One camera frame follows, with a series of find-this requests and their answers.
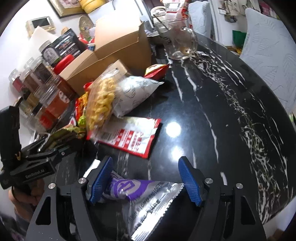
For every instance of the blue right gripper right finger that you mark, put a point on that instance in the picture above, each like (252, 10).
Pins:
(192, 179)

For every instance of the red gold candy packet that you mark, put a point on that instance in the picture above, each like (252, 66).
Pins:
(81, 102)

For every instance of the black snack bag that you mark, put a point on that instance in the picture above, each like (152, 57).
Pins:
(66, 44)

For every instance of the clear glass mug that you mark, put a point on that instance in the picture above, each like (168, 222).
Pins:
(179, 40)

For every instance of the red white sachet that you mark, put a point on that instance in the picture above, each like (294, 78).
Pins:
(133, 135)

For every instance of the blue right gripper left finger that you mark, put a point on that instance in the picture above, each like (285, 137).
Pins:
(99, 179)

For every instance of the white quilted chair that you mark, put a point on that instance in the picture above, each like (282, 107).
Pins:
(269, 50)

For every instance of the white snack pouch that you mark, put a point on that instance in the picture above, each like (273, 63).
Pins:
(130, 92)

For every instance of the dark-label jar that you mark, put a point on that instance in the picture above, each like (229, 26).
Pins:
(49, 53)

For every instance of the red-filled clear jar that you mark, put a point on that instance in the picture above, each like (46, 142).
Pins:
(14, 78)

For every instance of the framed picture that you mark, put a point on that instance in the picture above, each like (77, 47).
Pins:
(64, 8)

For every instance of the red plastic container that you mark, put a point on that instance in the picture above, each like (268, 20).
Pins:
(63, 64)

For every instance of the brown-filled clear jar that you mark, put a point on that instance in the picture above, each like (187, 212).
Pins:
(35, 75)

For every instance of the wall intercom panel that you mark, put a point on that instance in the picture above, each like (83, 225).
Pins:
(44, 22)

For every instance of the small red snack packet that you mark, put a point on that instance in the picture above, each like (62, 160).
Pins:
(156, 71)

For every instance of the waffle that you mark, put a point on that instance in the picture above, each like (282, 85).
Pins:
(103, 92)

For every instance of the purple silver snack packet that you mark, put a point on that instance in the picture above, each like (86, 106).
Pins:
(144, 202)

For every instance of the brown cardboard box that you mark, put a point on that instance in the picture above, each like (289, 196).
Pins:
(115, 39)

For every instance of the left hand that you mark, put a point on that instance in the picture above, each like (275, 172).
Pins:
(23, 202)

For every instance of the orange-filled clear jar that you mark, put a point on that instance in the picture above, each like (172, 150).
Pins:
(53, 99)

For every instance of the green gold cereal packet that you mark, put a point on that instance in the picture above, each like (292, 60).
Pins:
(63, 135)

